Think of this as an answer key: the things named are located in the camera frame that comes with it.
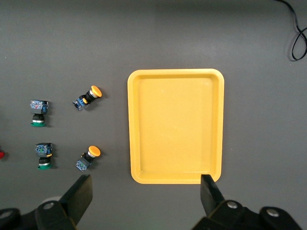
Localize yellow mushroom push button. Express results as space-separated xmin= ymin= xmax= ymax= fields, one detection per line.
xmin=72 ymin=85 xmax=103 ymax=111
xmin=75 ymin=145 xmax=101 ymax=173

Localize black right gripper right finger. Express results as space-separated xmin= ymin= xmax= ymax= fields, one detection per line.
xmin=193 ymin=174 xmax=264 ymax=230

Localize green mushroom push button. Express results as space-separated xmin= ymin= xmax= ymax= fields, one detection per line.
xmin=29 ymin=100 xmax=49 ymax=127
xmin=35 ymin=142 xmax=53 ymax=170

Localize black cable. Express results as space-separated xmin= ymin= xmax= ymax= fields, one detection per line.
xmin=274 ymin=0 xmax=307 ymax=62

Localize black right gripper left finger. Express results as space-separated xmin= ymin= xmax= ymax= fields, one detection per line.
xmin=35 ymin=174 xmax=94 ymax=230

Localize yellow plastic tray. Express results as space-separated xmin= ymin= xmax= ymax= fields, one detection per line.
xmin=127 ymin=69 xmax=225 ymax=185

